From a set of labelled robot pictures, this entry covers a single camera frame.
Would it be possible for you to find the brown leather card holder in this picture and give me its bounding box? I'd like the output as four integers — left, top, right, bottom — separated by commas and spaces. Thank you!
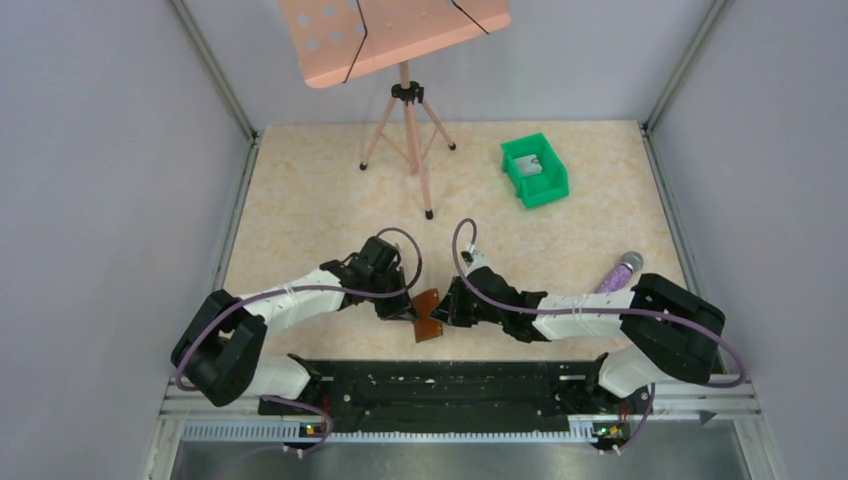
412, 288, 443, 343

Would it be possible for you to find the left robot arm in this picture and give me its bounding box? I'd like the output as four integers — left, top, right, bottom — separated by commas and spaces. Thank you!
171, 236, 417, 407

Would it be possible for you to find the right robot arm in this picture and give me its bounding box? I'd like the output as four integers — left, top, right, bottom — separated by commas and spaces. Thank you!
430, 266, 726, 398

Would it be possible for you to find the silver card in bin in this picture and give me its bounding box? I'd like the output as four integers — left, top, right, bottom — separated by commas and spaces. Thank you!
515, 154, 543, 177

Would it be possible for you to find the green plastic bin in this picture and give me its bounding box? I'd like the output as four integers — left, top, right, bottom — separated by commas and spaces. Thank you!
500, 133, 570, 209

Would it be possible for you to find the purple glitter microphone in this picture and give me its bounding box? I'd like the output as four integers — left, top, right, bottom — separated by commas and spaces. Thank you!
594, 250, 644, 294

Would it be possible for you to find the pink music stand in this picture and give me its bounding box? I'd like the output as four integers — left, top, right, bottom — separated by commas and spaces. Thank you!
278, 1, 511, 220

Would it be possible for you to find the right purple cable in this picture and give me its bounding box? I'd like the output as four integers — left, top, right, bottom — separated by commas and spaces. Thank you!
451, 218, 747, 455

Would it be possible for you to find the purple cable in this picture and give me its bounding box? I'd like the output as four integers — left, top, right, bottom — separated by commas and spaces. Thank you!
451, 218, 747, 455
173, 227, 425, 458

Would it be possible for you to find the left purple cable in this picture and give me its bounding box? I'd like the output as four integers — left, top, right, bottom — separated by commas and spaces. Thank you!
173, 227, 425, 458

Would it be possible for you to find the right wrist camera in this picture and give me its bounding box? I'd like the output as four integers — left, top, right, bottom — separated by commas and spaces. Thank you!
460, 245, 491, 275

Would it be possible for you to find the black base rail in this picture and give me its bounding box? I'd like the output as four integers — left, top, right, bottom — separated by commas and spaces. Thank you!
192, 357, 670, 439

